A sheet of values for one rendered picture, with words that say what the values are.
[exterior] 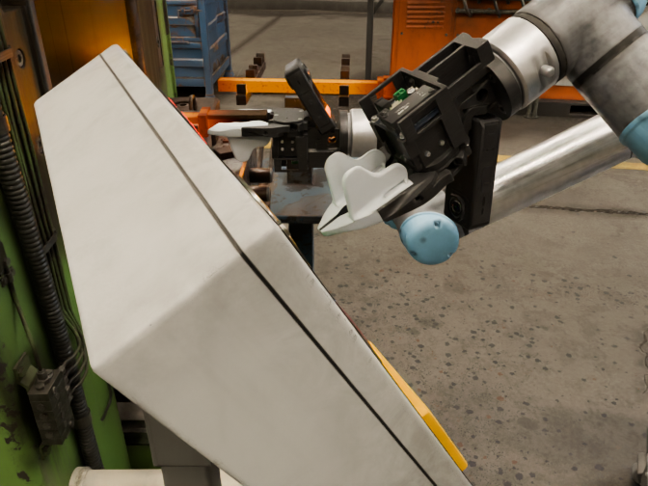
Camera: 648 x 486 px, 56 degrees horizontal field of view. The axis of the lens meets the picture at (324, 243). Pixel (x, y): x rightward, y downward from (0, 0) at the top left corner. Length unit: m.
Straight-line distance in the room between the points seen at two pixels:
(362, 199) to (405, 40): 3.88
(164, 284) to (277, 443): 0.09
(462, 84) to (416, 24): 3.82
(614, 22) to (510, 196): 0.34
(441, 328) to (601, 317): 0.58
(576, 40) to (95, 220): 0.45
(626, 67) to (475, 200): 0.17
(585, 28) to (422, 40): 3.80
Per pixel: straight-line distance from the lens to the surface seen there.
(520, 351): 2.14
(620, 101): 0.62
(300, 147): 0.94
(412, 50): 4.41
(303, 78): 0.92
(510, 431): 1.87
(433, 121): 0.53
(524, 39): 0.59
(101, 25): 1.23
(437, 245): 0.86
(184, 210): 0.25
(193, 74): 4.69
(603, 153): 0.92
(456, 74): 0.58
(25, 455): 0.80
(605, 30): 0.62
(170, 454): 0.49
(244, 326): 0.23
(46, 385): 0.75
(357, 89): 1.29
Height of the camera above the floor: 1.30
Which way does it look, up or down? 29 degrees down
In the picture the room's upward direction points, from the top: straight up
